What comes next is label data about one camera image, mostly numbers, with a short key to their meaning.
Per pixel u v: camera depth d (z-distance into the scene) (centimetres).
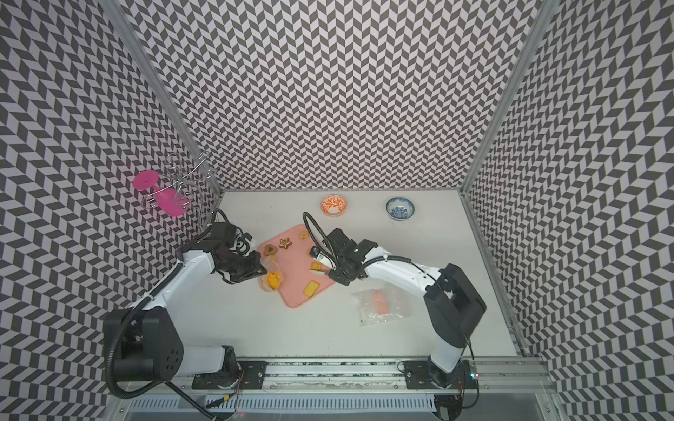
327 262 77
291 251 99
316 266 94
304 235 102
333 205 111
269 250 99
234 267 71
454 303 46
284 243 99
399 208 109
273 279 87
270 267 86
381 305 85
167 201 82
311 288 89
